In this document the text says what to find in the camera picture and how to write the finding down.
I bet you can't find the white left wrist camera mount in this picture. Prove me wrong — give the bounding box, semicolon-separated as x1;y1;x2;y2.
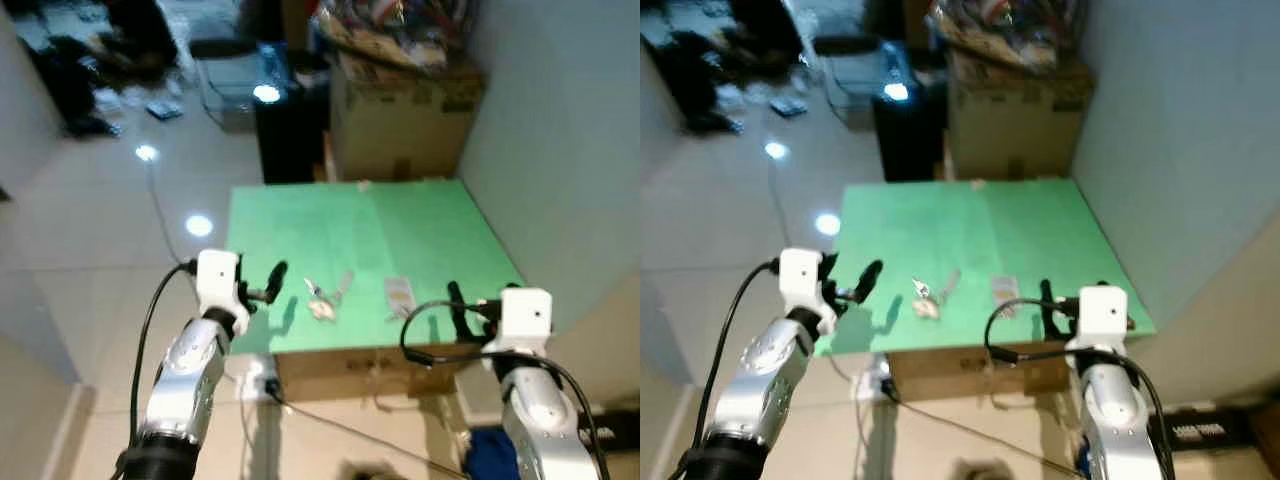
195;249;242;313
778;247;825;311

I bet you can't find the black cabinet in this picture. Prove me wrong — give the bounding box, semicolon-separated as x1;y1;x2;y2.
253;80;333;186
872;85;949;184

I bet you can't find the colourful plastic bag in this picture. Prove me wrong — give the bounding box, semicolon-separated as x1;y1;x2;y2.
316;0;483;73
925;0;1091;73

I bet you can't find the brown cardboard box with handles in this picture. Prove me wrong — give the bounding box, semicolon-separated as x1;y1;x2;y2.
274;345;473;403
888;343;1076;403

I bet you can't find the key with white card tag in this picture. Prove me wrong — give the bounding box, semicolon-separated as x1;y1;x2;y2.
383;277;415;323
990;274;1021;319

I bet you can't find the large brown cardboard box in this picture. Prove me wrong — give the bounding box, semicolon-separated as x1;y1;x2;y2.
945;55;1096;181
328;55;488;183

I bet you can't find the black toner cartridge box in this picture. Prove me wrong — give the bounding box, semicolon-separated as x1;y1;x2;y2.
1150;405;1263;456
585;408;641;453

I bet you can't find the green table cover board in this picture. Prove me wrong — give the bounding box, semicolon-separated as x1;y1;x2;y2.
815;178;1158;358
224;179;557;357

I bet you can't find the silver key bunch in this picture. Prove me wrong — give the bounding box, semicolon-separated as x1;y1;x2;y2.
910;268;963;323
303;268;355;323

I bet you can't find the thin black power cord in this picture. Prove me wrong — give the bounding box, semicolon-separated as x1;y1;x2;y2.
262;392;471;477
882;392;1089;477

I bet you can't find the dark robot leg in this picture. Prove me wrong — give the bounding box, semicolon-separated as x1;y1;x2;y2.
950;457;1011;480
340;458;398;480

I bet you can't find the white power strip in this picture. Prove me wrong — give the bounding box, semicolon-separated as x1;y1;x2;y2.
852;355;896;403
238;354;283;403

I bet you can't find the thin dark floor cable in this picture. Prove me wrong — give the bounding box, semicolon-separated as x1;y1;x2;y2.
148;160;196;271
765;160;801;251

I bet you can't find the black metal chair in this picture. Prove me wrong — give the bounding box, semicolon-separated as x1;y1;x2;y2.
188;38;265;133
812;35;886;131

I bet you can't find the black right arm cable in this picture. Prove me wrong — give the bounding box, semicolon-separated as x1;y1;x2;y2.
399;298;613;480
983;296;1179;480

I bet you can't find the black clothes pile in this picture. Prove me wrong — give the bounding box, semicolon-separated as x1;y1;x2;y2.
22;35;126;138
645;30;746;136

